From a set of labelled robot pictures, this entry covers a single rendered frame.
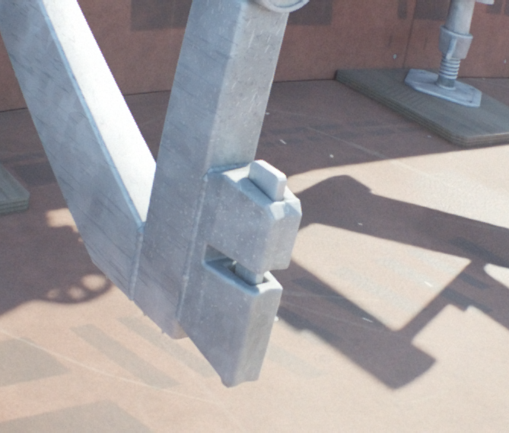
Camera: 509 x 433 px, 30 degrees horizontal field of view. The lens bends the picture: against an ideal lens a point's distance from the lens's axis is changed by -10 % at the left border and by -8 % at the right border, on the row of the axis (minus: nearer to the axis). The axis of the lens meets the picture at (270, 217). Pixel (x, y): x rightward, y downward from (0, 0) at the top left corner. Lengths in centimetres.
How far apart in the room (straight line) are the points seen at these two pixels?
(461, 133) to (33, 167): 73
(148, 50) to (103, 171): 83
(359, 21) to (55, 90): 111
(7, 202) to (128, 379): 32
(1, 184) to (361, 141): 62
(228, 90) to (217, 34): 4
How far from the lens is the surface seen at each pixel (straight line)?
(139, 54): 151
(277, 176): 58
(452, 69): 185
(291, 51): 171
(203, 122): 60
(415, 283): 113
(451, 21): 183
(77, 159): 73
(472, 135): 165
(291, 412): 86
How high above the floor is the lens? 49
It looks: 24 degrees down
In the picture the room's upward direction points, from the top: 13 degrees clockwise
